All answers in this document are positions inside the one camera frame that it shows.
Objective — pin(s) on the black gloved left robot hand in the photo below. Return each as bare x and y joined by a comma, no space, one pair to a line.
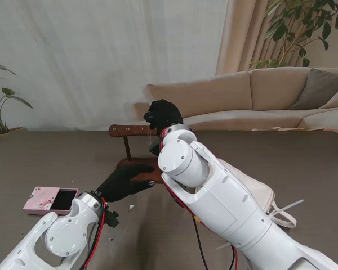
118,182

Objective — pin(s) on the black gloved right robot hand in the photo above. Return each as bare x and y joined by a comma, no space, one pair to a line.
164,114

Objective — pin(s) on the pink floral jewelry box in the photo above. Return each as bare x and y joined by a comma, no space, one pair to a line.
40,197

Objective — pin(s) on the white leather handbag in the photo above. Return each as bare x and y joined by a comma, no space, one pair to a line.
266,199

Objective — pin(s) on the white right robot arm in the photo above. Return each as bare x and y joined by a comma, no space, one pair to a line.
214,202

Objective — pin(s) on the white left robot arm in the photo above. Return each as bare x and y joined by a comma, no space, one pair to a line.
62,233

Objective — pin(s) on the beige sofa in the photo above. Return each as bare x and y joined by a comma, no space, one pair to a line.
214,95

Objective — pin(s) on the white sheer curtain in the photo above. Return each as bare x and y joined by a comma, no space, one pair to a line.
101,56

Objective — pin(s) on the beige curtain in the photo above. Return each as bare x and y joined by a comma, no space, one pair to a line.
239,36

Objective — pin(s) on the potted broad-leaf plant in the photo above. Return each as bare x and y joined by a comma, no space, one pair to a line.
8,131

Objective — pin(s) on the tall dark-leaved house plant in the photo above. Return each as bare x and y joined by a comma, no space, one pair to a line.
279,29

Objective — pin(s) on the grey sofa cushion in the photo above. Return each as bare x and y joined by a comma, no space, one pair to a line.
318,90

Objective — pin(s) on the white zip tie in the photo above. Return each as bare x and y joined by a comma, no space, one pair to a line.
291,205

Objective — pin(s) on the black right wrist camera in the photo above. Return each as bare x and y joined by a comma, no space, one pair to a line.
155,149

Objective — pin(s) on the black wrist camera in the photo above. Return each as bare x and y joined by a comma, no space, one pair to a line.
111,219
155,149

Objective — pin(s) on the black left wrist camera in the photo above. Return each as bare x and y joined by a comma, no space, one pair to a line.
111,219

